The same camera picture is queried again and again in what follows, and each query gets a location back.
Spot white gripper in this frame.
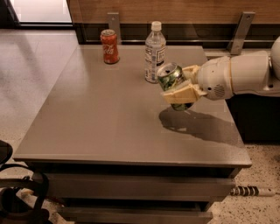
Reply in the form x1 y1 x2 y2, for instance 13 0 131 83
161 56 234 104

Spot green soda can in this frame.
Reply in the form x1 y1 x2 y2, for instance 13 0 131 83
157 61 194 112

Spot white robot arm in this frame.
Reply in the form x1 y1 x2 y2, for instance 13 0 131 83
162 38 280 104

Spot red cola can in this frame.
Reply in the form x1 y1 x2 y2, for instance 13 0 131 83
100 29 119 64

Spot clear plastic water bottle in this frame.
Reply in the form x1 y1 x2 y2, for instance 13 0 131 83
145 21 166 83

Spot grey table with drawers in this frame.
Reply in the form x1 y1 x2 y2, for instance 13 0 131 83
15 45 251 224

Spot right metal wall bracket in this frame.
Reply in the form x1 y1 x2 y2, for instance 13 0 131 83
227 11 255 55

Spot metal wall bracket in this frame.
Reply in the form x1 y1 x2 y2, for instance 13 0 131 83
227 11 255 55
107 12 122 45

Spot left metal wall bracket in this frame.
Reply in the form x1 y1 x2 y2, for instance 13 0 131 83
107 12 122 45

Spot striped black white cable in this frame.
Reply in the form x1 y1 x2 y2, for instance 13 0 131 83
230 185 277 198

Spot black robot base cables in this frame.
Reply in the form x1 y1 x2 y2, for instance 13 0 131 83
0 139 53 224

